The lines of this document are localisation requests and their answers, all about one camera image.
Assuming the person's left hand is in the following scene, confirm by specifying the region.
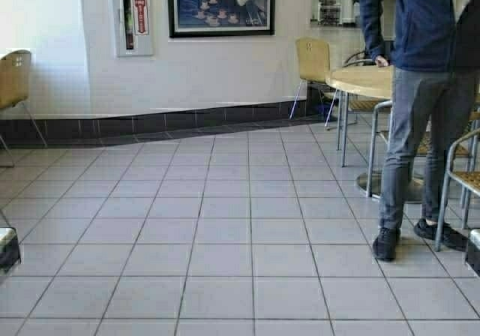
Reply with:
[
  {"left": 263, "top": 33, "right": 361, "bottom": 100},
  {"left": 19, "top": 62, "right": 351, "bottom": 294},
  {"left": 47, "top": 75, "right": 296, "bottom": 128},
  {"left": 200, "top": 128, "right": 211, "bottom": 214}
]
[{"left": 374, "top": 55, "right": 392, "bottom": 68}]

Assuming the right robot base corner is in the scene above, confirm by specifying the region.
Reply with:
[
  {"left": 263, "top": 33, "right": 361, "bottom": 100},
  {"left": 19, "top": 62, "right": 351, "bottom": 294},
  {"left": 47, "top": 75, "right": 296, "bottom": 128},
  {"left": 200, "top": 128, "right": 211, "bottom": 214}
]
[{"left": 465, "top": 229, "right": 480, "bottom": 276}]

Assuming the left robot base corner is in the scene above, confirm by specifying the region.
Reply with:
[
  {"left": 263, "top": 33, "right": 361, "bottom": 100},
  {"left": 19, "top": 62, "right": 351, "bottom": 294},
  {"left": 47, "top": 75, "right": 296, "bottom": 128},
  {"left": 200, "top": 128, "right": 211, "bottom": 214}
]
[{"left": 0, "top": 227, "right": 22, "bottom": 274}]

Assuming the round wooden cafe table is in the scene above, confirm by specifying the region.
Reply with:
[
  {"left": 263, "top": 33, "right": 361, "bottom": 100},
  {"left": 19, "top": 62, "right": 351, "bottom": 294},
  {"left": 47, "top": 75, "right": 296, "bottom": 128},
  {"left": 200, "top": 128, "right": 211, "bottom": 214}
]
[{"left": 324, "top": 64, "right": 425, "bottom": 204}]

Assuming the metal wicker chair middle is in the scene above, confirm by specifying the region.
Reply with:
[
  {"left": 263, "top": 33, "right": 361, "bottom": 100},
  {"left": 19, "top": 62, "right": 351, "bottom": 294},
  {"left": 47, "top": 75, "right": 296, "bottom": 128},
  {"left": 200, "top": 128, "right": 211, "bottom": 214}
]
[{"left": 335, "top": 49, "right": 480, "bottom": 199}]

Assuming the metal wicker chair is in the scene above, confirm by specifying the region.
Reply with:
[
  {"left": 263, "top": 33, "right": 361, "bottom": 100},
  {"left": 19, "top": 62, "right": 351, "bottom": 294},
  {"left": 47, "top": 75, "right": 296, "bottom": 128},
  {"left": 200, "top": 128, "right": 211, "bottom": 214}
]
[
  {"left": 434, "top": 128, "right": 479, "bottom": 252},
  {"left": 335, "top": 49, "right": 480, "bottom": 199}
]

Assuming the person in blue jacket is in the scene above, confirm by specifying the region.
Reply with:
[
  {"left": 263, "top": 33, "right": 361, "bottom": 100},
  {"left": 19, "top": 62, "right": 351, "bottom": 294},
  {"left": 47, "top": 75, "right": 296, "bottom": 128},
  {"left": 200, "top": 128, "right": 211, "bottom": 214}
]
[{"left": 360, "top": 0, "right": 479, "bottom": 261}]

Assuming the metal wicker chair right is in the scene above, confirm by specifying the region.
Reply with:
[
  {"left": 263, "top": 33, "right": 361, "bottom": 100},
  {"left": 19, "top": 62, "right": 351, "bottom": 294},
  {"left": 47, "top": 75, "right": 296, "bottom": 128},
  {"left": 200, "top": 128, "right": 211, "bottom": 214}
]
[{"left": 434, "top": 128, "right": 479, "bottom": 252}]

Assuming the framed blue picture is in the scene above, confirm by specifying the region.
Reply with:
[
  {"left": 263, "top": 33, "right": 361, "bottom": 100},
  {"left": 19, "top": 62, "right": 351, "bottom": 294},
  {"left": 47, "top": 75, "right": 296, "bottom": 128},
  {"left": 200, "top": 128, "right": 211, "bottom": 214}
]
[{"left": 168, "top": 0, "right": 275, "bottom": 38}]

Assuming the wooden chair at left edge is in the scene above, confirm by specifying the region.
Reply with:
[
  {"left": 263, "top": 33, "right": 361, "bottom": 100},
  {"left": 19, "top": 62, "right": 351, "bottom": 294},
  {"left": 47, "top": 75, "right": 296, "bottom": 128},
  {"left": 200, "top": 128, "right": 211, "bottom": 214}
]
[{"left": 1, "top": 49, "right": 48, "bottom": 149}]

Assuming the wooden chair by wall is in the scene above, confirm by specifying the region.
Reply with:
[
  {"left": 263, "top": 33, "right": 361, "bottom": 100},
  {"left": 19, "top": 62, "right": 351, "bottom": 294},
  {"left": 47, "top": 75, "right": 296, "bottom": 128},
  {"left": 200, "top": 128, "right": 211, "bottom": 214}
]
[{"left": 289, "top": 37, "right": 339, "bottom": 123}]

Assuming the fire extinguisher wall cabinet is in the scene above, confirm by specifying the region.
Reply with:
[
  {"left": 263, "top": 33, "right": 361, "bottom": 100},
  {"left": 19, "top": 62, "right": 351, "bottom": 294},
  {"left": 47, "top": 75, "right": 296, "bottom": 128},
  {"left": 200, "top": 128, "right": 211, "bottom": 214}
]
[{"left": 110, "top": 0, "right": 154, "bottom": 57}]

